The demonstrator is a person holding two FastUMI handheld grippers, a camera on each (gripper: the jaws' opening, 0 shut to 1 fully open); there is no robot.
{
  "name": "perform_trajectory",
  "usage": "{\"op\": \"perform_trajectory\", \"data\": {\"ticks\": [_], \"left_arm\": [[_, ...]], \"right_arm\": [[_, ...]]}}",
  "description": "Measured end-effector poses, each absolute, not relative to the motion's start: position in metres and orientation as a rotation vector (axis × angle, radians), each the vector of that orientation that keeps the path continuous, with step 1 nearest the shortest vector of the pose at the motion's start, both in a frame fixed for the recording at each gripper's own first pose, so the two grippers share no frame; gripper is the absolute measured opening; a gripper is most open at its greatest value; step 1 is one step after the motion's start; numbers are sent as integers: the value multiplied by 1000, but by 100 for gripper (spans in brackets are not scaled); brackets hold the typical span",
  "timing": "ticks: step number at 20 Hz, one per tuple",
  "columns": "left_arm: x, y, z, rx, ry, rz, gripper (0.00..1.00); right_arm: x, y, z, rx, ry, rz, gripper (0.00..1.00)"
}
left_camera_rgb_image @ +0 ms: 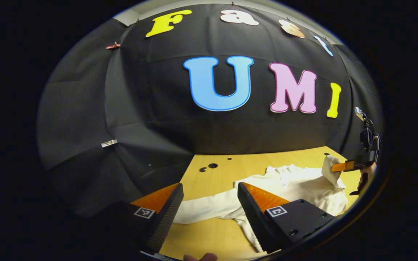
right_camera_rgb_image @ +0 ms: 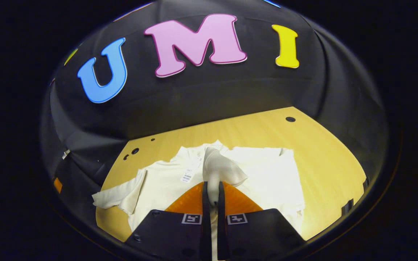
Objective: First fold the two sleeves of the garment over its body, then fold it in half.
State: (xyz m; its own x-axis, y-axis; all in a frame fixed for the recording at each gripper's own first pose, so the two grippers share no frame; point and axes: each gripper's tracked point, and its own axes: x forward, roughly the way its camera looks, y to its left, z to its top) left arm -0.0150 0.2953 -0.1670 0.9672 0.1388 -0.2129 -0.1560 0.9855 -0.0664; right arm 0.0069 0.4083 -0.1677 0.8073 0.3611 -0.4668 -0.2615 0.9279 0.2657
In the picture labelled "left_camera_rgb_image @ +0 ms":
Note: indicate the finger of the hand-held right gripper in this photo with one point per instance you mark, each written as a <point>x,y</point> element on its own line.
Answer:
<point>341,166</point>

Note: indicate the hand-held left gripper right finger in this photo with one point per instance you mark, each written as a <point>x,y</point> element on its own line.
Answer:
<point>252,217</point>

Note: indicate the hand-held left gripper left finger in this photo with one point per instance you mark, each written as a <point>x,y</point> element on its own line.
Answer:
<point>167,217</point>

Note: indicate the cream sweatshirt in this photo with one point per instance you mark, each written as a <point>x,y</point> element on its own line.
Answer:
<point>303,188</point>

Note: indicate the small white backdrop tag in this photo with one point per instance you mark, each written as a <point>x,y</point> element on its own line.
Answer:
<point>109,143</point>

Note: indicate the black backdrop cloth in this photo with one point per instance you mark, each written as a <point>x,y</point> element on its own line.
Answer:
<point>151,108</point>

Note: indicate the orange backdrop clip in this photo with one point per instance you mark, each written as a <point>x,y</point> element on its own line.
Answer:
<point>113,46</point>

